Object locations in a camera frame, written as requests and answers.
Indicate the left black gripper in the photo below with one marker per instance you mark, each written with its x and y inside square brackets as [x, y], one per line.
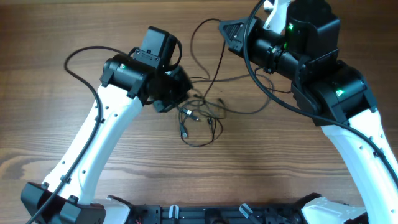
[186, 86]

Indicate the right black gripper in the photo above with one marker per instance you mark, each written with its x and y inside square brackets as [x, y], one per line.
[236, 46]

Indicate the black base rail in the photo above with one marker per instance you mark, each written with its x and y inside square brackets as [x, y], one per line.
[174, 214]

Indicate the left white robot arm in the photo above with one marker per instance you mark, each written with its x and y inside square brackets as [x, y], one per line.
[143, 76]

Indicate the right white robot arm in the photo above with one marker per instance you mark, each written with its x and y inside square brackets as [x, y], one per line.
[299, 41]

